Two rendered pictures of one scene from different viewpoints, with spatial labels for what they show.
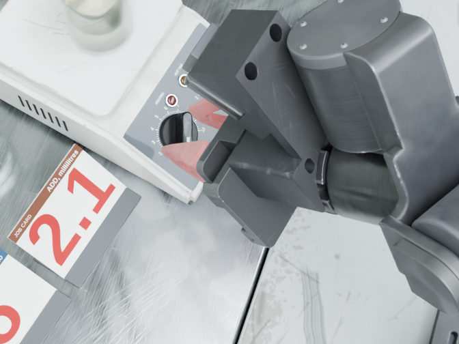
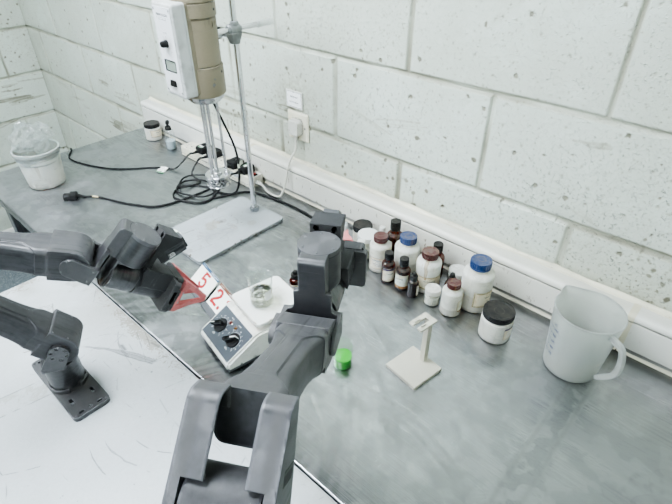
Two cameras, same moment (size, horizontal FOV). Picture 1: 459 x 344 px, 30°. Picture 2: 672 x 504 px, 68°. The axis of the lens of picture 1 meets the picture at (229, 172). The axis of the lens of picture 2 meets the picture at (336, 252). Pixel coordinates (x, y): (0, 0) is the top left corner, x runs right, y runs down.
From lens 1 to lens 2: 0.98 m
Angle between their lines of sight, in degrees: 65
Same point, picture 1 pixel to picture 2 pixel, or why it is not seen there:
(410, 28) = (124, 226)
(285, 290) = (154, 353)
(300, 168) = not seen: hidden behind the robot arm
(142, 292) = (187, 318)
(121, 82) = (239, 301)
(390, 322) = (116, 378)
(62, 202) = (224, 299)
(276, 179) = not seen: hidden behind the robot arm
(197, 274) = (180, 332)
